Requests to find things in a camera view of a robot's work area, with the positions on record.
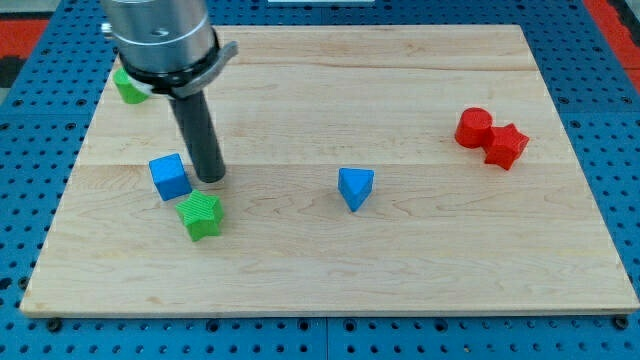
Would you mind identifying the red cylinder block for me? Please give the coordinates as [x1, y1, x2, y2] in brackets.
[454, 107, 493, 148]

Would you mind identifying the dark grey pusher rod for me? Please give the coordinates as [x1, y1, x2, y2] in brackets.
[169, 92, 226, 183]

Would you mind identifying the blue triangle block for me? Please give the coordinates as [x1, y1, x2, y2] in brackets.
[337, 168, 375, 212]

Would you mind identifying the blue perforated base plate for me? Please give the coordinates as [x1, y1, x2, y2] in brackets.
[1, 1, 639, 359]

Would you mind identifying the green star block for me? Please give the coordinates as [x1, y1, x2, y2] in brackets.
[175, 190, 224, 242]

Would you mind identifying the red star block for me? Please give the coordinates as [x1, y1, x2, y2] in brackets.
[483, 123, 530, 170]

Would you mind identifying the wooden board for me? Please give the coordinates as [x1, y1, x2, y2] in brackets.
[20, 25, 639, 318]

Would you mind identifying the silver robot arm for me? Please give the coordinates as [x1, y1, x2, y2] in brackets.
[100, 0, 239, 183]

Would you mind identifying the blue cube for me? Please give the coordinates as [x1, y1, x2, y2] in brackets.
[148, 153, 192, 201]

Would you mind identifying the green cylinder block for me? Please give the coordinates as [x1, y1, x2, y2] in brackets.
[113, 68, 148, 104]

